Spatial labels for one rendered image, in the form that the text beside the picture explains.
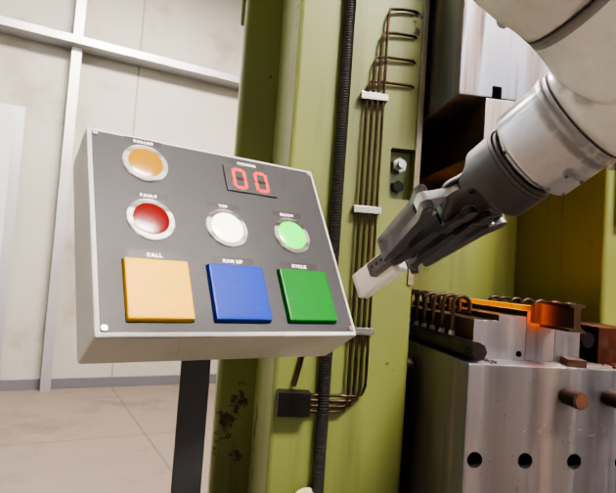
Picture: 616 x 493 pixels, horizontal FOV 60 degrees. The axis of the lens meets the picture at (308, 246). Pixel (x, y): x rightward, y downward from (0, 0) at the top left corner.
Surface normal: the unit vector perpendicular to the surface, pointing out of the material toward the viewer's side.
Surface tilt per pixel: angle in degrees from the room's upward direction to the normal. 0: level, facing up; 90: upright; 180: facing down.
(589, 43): 138
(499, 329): 90
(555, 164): 132
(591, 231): 90
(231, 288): 60
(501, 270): 90
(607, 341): 90
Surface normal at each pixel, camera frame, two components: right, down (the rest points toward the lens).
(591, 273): -0.99, -0.07
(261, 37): 0.16, -0.04
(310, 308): 0.52, -0.50
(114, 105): 0.48, -0.01
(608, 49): -0.43, 0.64
